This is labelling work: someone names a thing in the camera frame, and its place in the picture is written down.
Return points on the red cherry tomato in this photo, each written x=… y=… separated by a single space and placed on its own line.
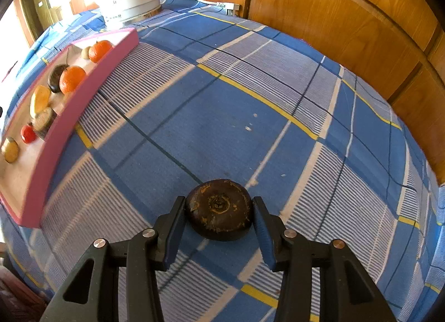
x=27 y=133

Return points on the dark carved wooden block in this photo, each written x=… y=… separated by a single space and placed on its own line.
x=55 y=78

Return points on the large orange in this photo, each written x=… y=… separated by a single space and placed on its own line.
x=72 y=80

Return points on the pink tray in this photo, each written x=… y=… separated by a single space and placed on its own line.
x=59 y=134

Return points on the dark brown round fruit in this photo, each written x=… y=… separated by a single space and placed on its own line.
x=217 y=210

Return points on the small yellow round fruit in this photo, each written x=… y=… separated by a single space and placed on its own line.
x=9 y=151
x=85 y=53

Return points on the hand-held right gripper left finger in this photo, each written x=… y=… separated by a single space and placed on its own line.
x=173 y=231

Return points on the yellow banana piece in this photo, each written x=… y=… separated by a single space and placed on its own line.
x=39 y=99

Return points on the small orange tangerine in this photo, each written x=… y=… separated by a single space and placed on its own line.
x=100 y=51

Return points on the white power plug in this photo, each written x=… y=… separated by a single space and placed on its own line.
x=231 y=7

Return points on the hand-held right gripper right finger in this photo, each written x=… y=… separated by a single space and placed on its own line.
x=264 y=235

